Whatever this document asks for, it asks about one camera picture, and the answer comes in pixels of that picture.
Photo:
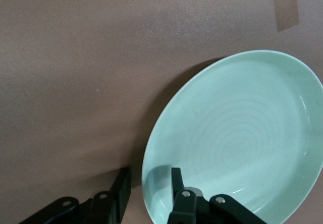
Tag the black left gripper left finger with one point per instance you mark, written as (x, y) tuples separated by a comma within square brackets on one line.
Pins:
[(121, 191)]

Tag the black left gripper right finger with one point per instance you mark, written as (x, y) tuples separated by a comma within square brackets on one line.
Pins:
[(181, 209)]

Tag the pale green round plate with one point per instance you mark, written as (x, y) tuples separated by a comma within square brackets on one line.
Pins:
[(239, 133)]

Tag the small brown tape patch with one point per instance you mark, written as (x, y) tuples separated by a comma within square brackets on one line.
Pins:
[(286, 9)]

